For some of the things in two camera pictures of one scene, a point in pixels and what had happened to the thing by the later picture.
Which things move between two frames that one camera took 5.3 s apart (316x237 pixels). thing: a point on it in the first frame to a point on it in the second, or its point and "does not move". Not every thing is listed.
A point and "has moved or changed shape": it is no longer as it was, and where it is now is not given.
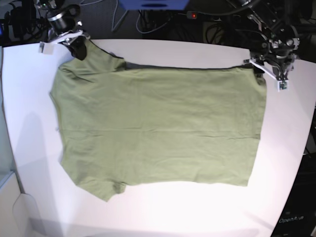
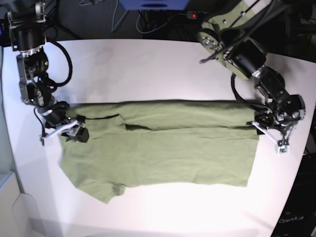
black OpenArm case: (298, 217) does not move
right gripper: (281, 53) to (282, 118)
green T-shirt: (123, 123) has moved or changed shape
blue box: (153, 5) does not move
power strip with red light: (192, 15) does not move
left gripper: (78, 48) to (54, 114)
